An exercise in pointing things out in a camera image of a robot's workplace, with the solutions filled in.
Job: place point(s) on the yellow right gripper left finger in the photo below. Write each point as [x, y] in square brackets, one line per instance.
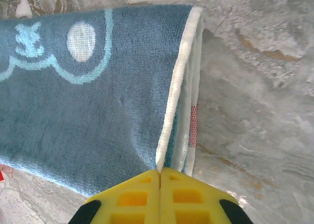
[132, 199]

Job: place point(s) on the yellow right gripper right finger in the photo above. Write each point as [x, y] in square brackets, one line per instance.
[189, 199]

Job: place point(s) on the dark blue towel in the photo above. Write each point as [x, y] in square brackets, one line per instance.
[86, 111]

